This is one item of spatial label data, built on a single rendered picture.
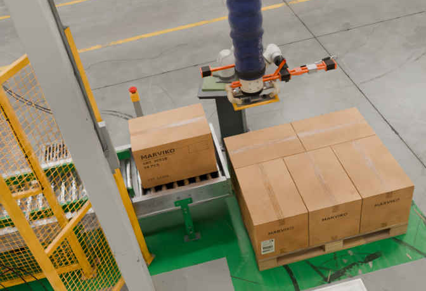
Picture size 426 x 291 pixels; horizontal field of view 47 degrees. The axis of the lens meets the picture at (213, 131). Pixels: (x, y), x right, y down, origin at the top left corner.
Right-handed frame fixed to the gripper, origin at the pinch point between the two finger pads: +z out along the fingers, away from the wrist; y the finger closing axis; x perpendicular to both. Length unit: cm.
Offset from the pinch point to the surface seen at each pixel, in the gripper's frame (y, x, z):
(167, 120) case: 25, 95, -9
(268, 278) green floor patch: 120, 46, 87
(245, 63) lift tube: -22.3, 31.9, 8.9
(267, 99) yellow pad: 10.6, 18.8, 11.6
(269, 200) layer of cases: 65, 34, 60
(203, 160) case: 49, 74, 18
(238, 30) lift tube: -48, 34, 8
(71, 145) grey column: -62, 137, 111
